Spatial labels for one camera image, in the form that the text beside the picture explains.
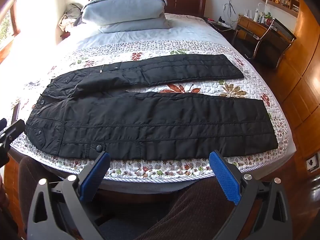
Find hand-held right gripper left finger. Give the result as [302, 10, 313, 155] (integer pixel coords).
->
[26, 151, 112, 240]

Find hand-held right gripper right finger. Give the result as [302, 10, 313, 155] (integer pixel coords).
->
[209, 150, 293, 240]

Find black quilted pants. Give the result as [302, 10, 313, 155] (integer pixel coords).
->
[25, 54, 279, 160]

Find person's right leg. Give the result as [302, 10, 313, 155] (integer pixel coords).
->
[142, 177, 253, 240]

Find wooden framed window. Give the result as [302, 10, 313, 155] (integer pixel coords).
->
[0, 6, 21, 43]

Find beige clothes pile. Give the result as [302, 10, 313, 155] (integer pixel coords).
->
[59, 3, 84, 33]

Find wooden wardrobe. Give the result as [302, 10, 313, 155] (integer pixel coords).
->
[260, 0, 320, 153]

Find floral quilted bedspread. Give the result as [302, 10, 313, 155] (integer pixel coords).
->
[9, 12, 297, 182]

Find black office chair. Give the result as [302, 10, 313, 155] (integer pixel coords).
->
[231, 17, 297, 70]

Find dark nightstand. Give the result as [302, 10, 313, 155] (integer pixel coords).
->
[205, 17, 238, 43]

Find wooden desk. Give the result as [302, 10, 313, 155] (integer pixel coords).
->
[236, 14, 275, 42]

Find flat light blue pillow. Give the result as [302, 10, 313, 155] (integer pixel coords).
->
[99, 15, 171, 34]

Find large light blue pillow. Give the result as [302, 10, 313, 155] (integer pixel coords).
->
[81, 0, 168, 27]

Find white wall socket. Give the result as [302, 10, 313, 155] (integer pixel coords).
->
[306, 152, 320, 173]

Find hanging wall cables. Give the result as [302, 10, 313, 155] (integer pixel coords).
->
[223, 0, 241, 23]

